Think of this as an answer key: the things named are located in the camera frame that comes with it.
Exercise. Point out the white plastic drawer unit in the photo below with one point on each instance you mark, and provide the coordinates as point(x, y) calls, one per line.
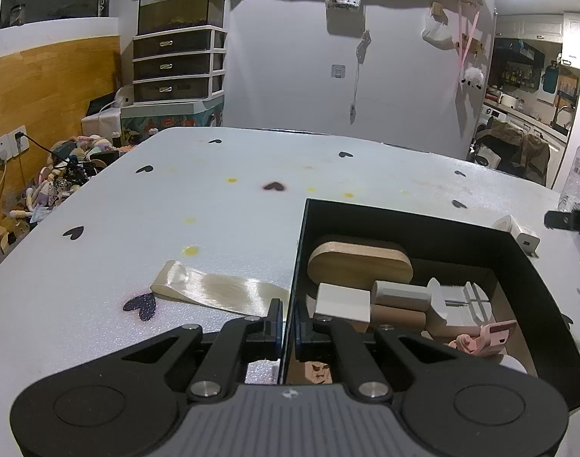
point(175, 66)

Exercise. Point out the white charger plug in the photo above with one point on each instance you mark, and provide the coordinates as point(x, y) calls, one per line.
point(521, 235)

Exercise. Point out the pile of plush toys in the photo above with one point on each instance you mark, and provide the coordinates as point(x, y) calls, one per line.
point(71, 166)

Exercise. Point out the square adhesive wall hook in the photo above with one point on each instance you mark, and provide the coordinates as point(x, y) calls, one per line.
point(338, 71)

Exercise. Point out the white box appliance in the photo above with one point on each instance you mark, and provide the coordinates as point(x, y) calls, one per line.
point(102, 126)

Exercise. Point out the pink plastic clip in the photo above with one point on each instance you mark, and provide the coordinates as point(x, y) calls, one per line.
point(490, 335)

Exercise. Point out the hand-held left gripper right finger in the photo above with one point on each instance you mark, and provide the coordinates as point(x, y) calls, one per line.
point(300, 331)

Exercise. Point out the brown jacket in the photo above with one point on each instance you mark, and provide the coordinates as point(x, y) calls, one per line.
point(514, 145)

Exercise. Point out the white plush sheep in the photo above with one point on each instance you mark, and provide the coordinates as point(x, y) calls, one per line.
point(473, 77)

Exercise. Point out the black cardboard box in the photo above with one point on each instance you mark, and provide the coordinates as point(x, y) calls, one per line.
point(542, 304)

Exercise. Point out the white washing machine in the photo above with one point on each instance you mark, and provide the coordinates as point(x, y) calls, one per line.
point(490, 116)

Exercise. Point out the small wooden toy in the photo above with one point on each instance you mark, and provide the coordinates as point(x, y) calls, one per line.
point(4, 238)

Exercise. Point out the grey white rectangular block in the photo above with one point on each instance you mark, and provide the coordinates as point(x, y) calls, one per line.
point(399, 294)

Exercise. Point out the oval wooden block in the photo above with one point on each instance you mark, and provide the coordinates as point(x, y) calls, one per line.
point(361, 262)

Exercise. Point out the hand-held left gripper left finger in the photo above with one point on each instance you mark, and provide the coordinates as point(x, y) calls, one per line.
point(275, 321)

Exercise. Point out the white wall socket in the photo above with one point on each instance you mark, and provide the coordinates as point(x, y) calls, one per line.
point(6, 147)

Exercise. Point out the white hanging bag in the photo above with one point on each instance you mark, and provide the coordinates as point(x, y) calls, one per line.
point(437, 32)

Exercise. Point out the pink hanging ribbon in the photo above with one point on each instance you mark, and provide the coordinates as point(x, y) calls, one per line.
point(465, 43)

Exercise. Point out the white round object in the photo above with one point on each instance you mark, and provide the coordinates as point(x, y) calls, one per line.
point(513, 365)

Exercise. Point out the cream satin ribbon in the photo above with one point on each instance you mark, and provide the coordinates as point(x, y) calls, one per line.
point(223, 290)

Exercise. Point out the clear plastic water bottle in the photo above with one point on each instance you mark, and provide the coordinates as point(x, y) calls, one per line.
point(578, 171)

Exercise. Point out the small brown patterned piece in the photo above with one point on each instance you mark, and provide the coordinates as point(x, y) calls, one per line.
point(317, 372)

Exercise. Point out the glass fish tank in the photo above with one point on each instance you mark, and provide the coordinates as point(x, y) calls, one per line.
point(180, 7)

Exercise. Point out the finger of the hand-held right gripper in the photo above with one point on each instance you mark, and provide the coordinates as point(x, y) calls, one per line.
point(568, 221)

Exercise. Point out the brown wooden cylinder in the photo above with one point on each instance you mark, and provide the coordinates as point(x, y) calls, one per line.
point(397, 318)

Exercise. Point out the white plastic slotted tool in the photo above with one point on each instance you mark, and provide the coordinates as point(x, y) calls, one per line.
point(456, 304)

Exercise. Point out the wall mounted holder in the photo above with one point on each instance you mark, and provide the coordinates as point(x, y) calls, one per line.
point(345, 1)

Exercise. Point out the teal bottle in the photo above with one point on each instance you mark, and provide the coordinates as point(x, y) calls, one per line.
point(551, 77)

